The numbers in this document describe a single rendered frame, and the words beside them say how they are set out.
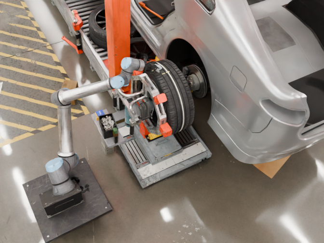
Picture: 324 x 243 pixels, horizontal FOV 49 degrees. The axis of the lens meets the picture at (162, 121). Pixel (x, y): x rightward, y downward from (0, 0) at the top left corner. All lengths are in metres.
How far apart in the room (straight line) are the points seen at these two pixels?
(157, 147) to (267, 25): 1.67
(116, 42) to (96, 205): 1.43
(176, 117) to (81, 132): 1.42
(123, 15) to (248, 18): 1.02
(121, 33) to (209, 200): 1.81
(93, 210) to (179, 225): 0.83
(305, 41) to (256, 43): 1.46
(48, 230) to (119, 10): 1.89
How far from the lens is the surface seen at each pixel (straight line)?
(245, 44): 2.52
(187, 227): 3.50
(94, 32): 4.42
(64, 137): 3.11
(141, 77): 2.96
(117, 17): 3.00
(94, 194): 3.27
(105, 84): 2.66
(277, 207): 3.82
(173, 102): 2.85
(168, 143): 3.63
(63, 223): 3.20
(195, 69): 3.28
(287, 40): 3.81
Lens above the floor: 3.24
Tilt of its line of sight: 53 degrees down
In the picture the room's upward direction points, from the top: 7 degrees clockwise
